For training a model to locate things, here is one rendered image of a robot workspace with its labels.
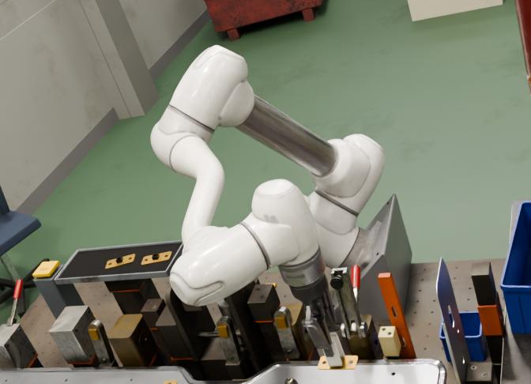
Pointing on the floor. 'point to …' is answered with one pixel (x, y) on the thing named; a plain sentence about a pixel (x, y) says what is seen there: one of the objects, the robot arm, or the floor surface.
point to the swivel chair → (11, 225)
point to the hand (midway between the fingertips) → (332, 348)
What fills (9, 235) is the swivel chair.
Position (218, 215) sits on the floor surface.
